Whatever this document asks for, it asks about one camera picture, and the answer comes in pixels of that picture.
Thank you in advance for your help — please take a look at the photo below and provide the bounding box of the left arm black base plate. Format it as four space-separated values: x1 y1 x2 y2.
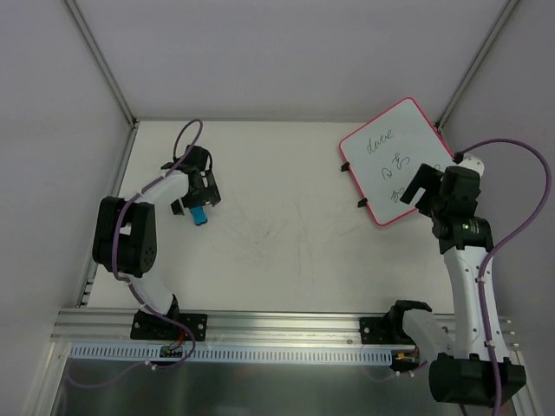
130 311 207 341

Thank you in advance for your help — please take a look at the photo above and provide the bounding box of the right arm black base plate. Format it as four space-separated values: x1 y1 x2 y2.
359 315 414 345

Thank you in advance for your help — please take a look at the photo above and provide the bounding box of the aluminium corner post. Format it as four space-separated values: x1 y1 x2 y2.
434 0 522 133
62 0 137 127

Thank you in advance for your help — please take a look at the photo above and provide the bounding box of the aluminium mounting rail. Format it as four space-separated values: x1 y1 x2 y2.
49 305 523 353

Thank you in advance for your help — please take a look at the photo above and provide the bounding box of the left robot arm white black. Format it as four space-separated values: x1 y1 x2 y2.
92 145 221 341

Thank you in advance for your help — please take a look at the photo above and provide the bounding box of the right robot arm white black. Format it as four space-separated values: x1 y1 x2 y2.
386 163 526 414

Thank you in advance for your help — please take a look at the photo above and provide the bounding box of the left aluminium corner post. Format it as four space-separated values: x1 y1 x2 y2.
62 0 137 127

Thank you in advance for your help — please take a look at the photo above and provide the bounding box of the right aluminium corner post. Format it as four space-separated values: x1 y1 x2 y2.
434 0 522 133

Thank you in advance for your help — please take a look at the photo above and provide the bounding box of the pink framed whiteboard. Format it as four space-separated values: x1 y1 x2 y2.
338 97 453 226

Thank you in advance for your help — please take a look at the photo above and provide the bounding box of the white slotted cable duct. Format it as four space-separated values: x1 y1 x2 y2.
69 342 393 367

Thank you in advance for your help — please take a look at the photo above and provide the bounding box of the blue whiteboard eraser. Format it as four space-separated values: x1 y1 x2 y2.
189 206 208 226

